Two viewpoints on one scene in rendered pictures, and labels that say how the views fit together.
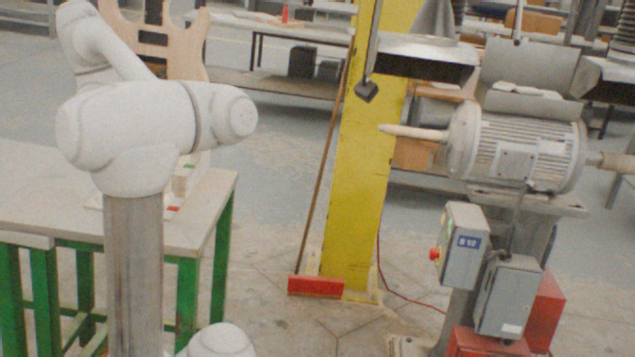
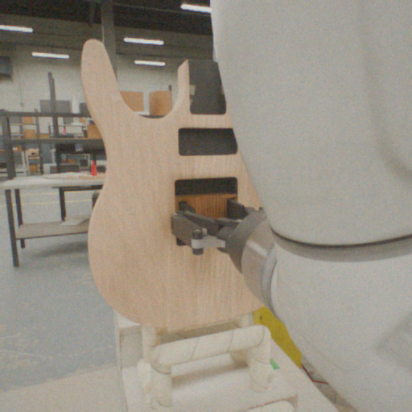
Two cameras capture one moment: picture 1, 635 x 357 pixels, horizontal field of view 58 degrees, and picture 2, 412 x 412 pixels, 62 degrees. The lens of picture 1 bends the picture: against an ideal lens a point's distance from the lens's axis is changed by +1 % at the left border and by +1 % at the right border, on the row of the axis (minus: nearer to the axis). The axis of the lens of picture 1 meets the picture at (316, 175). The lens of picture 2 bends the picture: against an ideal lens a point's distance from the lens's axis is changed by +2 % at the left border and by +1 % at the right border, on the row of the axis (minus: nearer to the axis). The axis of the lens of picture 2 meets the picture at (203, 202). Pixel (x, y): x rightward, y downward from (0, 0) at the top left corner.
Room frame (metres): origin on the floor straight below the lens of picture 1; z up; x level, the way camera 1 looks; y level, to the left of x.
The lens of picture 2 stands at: (1.24, 0.74, 1.45)
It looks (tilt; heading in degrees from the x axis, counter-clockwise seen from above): 12 degrees down; 339
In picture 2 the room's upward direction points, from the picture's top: straight up
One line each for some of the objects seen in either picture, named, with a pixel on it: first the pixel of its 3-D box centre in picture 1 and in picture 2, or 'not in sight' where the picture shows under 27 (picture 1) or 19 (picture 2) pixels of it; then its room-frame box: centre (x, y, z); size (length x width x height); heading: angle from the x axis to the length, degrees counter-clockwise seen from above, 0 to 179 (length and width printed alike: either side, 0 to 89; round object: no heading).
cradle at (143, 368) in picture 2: not in sight; (150, 383); (1.73, 0.64, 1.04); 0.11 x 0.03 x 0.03; 179
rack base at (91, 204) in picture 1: (135, 203); not in sight; (1.58, 0.55, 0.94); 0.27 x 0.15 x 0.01; 89
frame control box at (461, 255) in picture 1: (479, 252); not in sight; (1.48, -0.51, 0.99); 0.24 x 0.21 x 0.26; 89
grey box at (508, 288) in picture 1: (517, 260); not in sight; (1.57, -0.66, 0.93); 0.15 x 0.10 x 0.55; 89
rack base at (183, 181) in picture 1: (153, 173); (204, 403); (1.73, 0.55, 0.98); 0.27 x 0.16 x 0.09; 89
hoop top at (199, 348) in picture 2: not in sight; (213, 344); (1.69, 0.55, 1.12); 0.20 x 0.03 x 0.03; 88
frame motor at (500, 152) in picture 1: (512, 148); not in sight; (1.71, -0.60, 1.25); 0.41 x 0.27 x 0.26; 89
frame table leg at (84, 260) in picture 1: (85, 261); not in sight; (1.92, 0.88, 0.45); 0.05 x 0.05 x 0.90; 89
